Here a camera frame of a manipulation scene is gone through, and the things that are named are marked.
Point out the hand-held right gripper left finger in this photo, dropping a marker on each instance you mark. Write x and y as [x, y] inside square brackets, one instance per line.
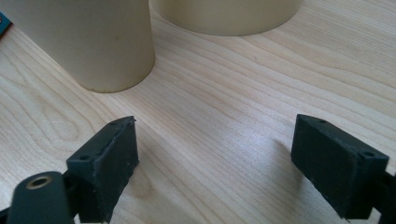
[102, 168]

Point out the beige paper cup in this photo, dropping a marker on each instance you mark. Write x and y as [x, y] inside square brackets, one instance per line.
[93, 40]

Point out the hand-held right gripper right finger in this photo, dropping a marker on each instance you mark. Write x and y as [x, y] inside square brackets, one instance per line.
[336, 168]

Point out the beige strainer container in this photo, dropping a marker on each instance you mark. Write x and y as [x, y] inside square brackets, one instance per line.
[227, 15]

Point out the dark blue object corner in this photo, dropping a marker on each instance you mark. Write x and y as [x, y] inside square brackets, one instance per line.
[3, 25]

